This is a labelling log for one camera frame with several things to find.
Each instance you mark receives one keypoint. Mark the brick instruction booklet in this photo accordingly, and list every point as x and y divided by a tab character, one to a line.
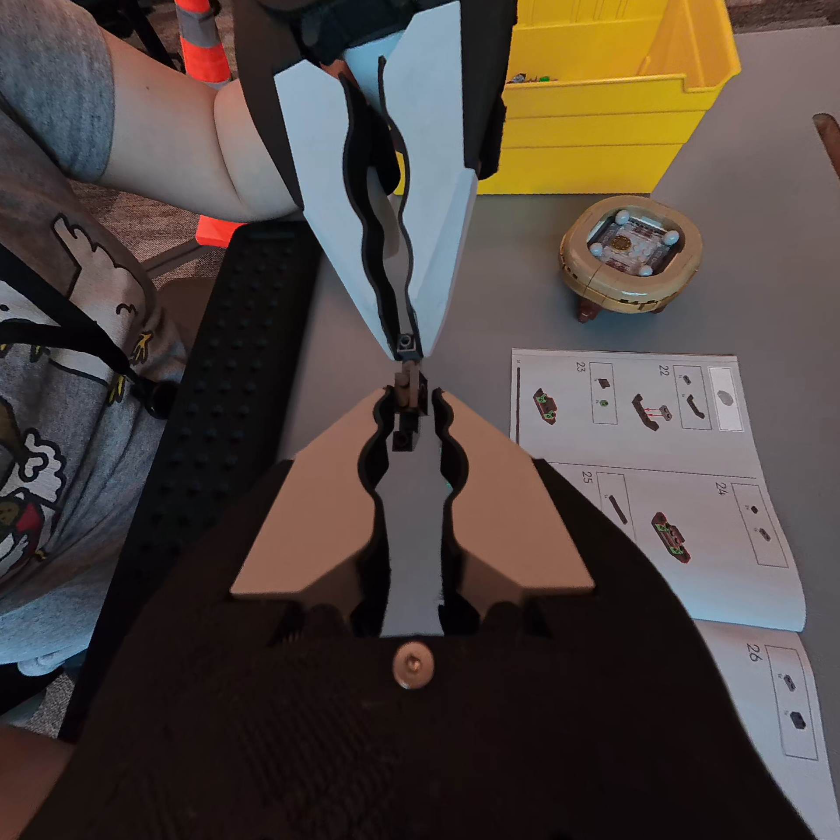
696	459

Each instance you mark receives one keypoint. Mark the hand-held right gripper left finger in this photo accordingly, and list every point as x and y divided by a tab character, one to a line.
308	519

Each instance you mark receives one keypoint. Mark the person's grey printed shirt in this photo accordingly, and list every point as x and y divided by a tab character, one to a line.
52	79

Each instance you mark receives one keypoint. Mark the person's left forearm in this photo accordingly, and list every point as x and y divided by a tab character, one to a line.
184	131

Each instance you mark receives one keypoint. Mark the small dark brick assembly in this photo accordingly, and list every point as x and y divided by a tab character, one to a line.
410	411

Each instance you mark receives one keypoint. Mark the yellow plastic bin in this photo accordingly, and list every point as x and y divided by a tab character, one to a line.
591	131

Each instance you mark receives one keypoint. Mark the tan round brick model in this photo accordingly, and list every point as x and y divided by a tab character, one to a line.
577	258

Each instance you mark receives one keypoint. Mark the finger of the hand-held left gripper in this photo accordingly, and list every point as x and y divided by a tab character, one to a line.
321	164
440	164

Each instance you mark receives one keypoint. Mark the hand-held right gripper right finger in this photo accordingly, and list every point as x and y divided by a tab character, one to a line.
519	519

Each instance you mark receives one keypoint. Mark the brown rounded object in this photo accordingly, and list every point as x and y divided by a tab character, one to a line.
828	141

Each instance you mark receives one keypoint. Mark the orange traffic cone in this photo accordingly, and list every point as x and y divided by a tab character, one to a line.
203	59

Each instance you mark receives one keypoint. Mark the grey desk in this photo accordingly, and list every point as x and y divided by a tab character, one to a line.
754	263

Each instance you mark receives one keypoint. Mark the person's right forearm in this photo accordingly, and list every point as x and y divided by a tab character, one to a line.
29	788

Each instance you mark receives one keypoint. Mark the black studded baseplate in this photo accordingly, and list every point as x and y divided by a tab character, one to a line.
229	368

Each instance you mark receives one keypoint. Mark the loose small bricks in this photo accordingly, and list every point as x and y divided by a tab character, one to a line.
528	77

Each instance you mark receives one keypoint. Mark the small dark grey brick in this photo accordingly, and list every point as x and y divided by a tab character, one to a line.
407	344

